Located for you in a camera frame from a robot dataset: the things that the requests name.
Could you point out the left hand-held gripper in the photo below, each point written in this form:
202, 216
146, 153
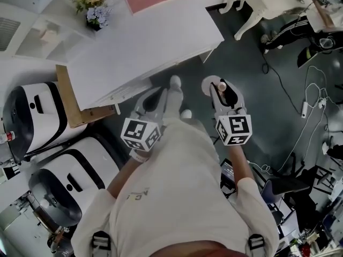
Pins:
140, 134

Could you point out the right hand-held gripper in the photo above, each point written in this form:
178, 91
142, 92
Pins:
235, 127

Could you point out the small pink bottle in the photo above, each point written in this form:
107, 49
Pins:
222, 86

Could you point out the person's left forearm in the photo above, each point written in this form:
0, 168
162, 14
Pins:
126, 178

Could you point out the person's right forearm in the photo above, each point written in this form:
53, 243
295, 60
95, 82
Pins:
241, 165

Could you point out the red cap plastic bottle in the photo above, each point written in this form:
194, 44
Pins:
7, 137

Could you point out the person's grey trouser legs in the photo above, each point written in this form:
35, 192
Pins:
174, 100

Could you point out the round white disc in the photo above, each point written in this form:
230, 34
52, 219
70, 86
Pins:
207, 86

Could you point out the person's white shoe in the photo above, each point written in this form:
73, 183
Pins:
186, 113
175, 81

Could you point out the white wristband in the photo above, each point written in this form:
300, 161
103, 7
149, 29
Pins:
139, 157

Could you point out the open laptop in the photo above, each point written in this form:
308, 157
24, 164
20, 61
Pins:
227, 171

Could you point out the white power strip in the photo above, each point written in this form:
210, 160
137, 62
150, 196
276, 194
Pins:
304, 110

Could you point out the brown cardboard sheet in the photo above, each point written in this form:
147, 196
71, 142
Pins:
68, 95

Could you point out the person's white shirt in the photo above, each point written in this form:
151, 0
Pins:
174, 197

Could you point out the ornate white side table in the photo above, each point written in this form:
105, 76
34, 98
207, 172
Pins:
254, 1

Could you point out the flower bouquet in dark pot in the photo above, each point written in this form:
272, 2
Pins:
93, 8

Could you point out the black office chair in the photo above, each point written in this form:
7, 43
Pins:
290, 186

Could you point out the white and black machine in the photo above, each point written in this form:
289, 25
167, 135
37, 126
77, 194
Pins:
29, 116
69, 178

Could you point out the white shelf unit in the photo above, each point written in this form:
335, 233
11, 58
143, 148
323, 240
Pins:
48, 36

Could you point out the grey vent grille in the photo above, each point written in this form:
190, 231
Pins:
8, 33

